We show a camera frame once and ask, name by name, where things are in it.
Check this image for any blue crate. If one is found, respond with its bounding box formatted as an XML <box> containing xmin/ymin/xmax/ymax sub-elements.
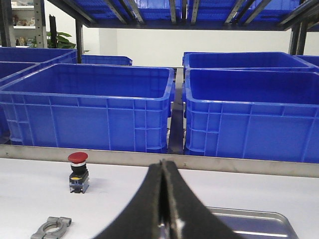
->
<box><xmin>183</xmin><ymin>52</ymin><xmax>319</xmax><ymax>72</ymax></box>
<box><xmin>0</xmin><ymin>64</ymin><xmax>175</xmax><ymax>153</ymax></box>
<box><xmin>0</xmin><ymin>47</ymin><xmax>77</xmax><ymax>66</ymax></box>
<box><xmin>294</xmin><ymin>55</ymin><xmax>319</xmax><ymax>73</ymax></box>
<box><xmin>81</xmin><ymin>55</ymin><xmax>133</xmax><ymax>66</ymax></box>
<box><xmin>0</xmin><ymin>61</ymin><xmax>40</xmax><ymax>137</ymax></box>
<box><xmin>183</xmin><ymin>69</ymin><xmax>319</xmax><ymax>163</ymax></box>

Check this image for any red emergency stop button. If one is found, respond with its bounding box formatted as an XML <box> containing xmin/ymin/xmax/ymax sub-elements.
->
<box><xmin>67</xmin><ymin>152</ymin><xmax>89</xmax><ymax>193</ymax></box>

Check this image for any silver metal tray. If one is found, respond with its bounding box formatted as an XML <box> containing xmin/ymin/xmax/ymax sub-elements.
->
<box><xmin>157</xmin><ymin>206</ymin><xmax>299</xmax><ymax>239</ymax></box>

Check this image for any grey metal pipe clamp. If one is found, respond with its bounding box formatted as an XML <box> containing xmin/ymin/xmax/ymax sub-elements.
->
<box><xmin>30</xmin><ymin>217</ymin><xmax>72</xmax><ymax>239</ymax></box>

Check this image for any green potted plant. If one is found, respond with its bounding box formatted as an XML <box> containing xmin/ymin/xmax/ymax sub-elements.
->
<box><xmin>46</xmin><ymin>31</ymin><xmax>76</xmax><ymax>49</ymax></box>

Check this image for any blue crate far right rear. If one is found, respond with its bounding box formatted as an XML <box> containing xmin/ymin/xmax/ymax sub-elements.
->
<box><xmin>294</xmin><ymin>55</ymin><xmax>319</xmax><ymax>73</ymax></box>

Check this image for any blue crate rear centre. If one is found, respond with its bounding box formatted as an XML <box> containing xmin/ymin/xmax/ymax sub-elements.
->
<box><xmin>81</xmin><ymin>55</ymin><xmax>133</xmax><ymax>66</ymax></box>

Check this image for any grey background shelf unit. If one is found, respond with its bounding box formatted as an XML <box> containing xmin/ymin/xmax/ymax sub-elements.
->
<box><xmin>11</xmin><ymin>0</ymin><xmax>47</xmax><ymax>48</ymax></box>

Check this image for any dark metal shelving frame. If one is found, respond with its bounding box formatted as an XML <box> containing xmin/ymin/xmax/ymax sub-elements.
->
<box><xmin>0</xmin><ymin>0</ymin><xmax>319</xmax><ymax>155</ymax></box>

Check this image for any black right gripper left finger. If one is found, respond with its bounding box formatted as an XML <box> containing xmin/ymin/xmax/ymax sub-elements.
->
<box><xmin>95</xmin><ymin>163</ymin><xmax>162</xmax><ymax>239</ymax></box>

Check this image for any steel table edge rail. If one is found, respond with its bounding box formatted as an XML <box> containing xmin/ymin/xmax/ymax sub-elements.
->
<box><xmin>0</xmin><ymin>144</ymin><xmax>319</xmax><ymax>178</ymax></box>

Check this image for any blue crate rear left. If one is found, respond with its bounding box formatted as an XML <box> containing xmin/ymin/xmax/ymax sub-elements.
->
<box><xmin>0</xmin><ymin>47</ymin><xmax>77</xmax><ymax>66</ymax></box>

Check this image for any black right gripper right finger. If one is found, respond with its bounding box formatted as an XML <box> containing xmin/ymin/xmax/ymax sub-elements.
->
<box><xmin>162</xmin><ymin>161</ymin><xmax>242</xmax><ymax>239</ymax></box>

